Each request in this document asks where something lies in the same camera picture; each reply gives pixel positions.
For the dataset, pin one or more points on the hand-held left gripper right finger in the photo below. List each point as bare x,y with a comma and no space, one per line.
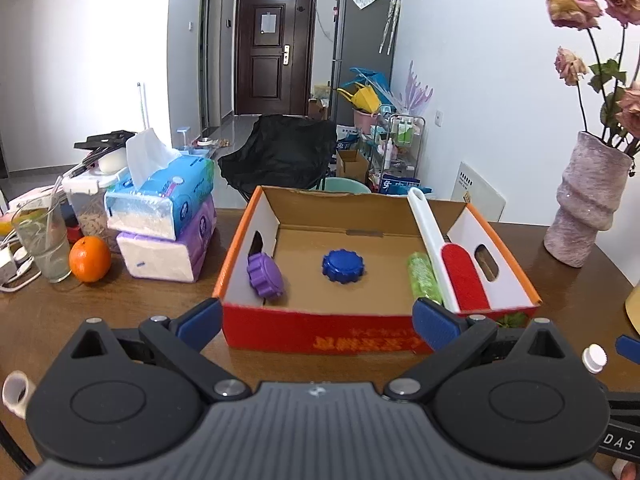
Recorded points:
435,322

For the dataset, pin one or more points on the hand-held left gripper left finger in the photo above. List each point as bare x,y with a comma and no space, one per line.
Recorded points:
200,322

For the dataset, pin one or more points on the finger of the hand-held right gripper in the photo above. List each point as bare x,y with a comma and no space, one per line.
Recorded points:
629,347

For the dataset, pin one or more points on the white ridged cap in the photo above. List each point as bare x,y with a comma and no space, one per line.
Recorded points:
595,358

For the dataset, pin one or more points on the green spray bottle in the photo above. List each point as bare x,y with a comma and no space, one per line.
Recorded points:
424,280

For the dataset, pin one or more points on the red and white lint brush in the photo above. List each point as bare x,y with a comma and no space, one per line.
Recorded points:
462,270

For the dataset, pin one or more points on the purple ridged cap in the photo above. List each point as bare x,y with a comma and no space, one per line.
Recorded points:
266,276

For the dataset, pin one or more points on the blue ridged cap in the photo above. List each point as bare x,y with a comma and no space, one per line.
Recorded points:
343,266

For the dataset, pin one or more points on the red cardboard box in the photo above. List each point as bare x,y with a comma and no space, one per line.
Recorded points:
310,332

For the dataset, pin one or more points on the person's right hand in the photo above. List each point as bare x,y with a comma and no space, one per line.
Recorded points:
621,469

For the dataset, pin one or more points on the purple tissue pack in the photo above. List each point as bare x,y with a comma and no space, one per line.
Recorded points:
160,257

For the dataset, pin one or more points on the orange fruit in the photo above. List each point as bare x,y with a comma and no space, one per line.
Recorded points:
90,259

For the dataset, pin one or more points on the blue tissue pack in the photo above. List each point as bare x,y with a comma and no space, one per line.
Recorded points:
160,195

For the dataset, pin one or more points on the white flat panel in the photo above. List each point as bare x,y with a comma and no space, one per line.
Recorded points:
477,192

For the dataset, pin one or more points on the blue printed box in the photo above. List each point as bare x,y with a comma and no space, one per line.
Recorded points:
400,184

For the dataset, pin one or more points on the pink textured vase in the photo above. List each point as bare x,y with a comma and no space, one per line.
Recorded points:
585,200

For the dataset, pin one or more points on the green basin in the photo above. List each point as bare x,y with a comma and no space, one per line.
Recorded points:
347,186

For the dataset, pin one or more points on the clear food container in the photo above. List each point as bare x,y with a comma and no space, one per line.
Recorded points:
87,205

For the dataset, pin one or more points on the clear drinking glass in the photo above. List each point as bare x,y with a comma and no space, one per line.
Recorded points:
45,245

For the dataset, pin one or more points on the small brown cardboard box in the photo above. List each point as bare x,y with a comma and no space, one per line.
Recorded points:
352,165

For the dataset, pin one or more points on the black folding chair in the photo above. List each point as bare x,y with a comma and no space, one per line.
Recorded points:
280,155

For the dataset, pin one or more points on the black stand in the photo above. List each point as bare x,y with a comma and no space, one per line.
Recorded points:
105,140

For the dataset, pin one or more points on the pink bucket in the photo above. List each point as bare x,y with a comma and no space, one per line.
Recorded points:
365,121

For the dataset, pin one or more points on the white pole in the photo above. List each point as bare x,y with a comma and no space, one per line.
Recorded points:
144,105

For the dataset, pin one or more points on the blue yellow plastic items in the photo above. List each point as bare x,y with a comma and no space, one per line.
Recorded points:
367,90

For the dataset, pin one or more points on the dark brown door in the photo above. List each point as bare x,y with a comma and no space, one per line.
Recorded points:
272,50

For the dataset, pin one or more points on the grey fridge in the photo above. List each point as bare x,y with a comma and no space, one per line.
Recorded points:
362,35

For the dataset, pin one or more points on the white folded umbrella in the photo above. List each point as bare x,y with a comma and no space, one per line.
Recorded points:
390,20

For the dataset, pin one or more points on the dried pink rose bouquet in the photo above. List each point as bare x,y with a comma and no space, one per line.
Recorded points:
575,5

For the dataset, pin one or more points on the white wall socket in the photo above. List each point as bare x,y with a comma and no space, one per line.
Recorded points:
439,118

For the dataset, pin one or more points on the purple wall decoration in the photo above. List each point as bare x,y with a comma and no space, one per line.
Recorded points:
420,92

